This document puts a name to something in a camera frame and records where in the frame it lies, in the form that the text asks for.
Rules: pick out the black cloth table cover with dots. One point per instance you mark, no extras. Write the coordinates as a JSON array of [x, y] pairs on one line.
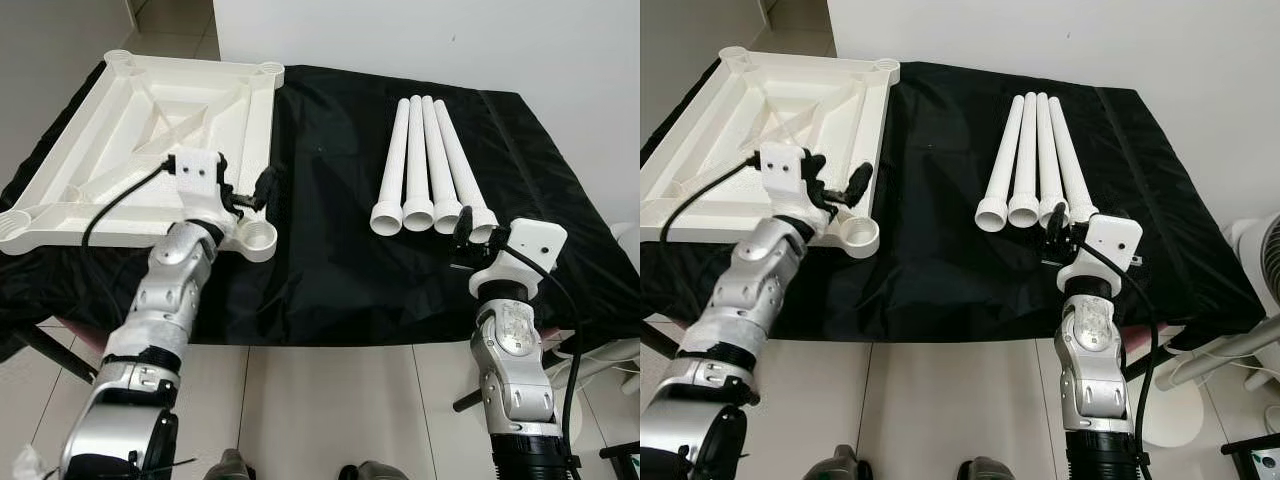
[[340, 270], [940, 270]]

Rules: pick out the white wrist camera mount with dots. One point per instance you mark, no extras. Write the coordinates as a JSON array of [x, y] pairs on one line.
[[782, 165], [198, 172], [535, 245], [1112, 240]]

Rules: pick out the white plastic table top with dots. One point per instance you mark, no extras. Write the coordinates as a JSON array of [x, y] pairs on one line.
[[760, 100], [110, 120]]

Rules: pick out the grey robot foot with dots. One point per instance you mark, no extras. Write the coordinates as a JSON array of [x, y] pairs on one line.
[[990, 470], [375, 472], [232, 466], [832, 464]]

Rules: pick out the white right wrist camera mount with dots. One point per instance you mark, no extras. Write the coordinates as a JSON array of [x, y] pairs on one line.
[[535, 245], [1112, 240]]

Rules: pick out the white crumpled cloth strip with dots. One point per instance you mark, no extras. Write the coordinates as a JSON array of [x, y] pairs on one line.
[[28, 464]]

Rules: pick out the grey right robot foot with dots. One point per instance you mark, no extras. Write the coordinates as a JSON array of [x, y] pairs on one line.
[[990, 470], [375, 472]]

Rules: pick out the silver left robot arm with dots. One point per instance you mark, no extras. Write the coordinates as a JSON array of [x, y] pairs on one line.
[[165, 290], [750, 290]]

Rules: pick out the grey left robot foot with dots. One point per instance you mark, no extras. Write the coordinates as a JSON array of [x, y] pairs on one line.
[[232, 466], [832, 464]]

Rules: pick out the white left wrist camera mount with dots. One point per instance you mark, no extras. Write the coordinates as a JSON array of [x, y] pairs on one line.
[[782, 165], [198, 172]]

